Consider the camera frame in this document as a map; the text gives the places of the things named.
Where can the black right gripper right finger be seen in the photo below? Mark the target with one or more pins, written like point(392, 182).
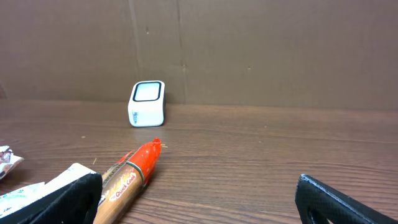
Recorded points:
point(319, 203)

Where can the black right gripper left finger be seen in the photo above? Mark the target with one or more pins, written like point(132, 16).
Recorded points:
point(75, 203)

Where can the white tube with gold cap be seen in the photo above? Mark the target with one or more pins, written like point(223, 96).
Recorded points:
point(74, 172)

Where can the orange spaghetti packet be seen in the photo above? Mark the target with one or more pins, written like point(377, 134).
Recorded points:
point(124, 181)

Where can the mint green wipes packet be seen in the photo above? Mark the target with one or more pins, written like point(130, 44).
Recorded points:
point(19, 198)

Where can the white barcode scanner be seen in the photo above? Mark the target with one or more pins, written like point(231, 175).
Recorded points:
point(146, 107)

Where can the crinkled white snack wrapper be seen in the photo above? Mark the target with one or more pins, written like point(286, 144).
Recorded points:
point(9, 161)

